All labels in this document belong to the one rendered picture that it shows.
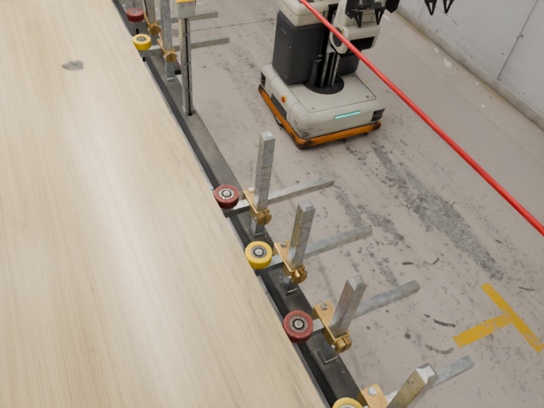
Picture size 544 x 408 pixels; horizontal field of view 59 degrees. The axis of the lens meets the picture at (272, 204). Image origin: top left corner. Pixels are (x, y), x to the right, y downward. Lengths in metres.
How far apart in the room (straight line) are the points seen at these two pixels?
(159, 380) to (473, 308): 1.81
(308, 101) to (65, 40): 1.45
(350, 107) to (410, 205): 0.71
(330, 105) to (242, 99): 0.73
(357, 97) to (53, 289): 2.31
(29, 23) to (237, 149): 1.34
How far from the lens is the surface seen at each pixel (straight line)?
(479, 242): 2.95
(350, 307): 1.20
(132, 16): 2.50
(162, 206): 1.52
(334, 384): 1.46
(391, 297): 1.45
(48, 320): 1.35
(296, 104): 3.02
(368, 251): 2.65
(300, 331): 1.28
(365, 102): 3.15
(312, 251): 1.51
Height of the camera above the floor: 2.03
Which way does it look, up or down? 48 degrees down
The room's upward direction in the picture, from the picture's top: 8 degrees clockwise
